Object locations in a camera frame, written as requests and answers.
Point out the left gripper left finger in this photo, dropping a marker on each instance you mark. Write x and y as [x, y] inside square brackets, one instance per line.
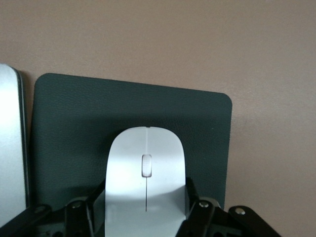
[76, 219]

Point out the white computer mouse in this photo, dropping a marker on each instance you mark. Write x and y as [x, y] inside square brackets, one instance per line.
[145, 197]

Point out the silver laptop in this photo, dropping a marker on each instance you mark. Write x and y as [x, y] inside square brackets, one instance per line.
[11, 138]

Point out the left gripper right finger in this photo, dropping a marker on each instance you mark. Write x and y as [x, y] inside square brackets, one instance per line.
[205, 219]

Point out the dark mouse pad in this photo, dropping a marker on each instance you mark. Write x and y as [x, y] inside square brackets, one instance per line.
[74, 118]

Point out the brown table mat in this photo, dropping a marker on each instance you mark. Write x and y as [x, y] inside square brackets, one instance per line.
[158, 37]

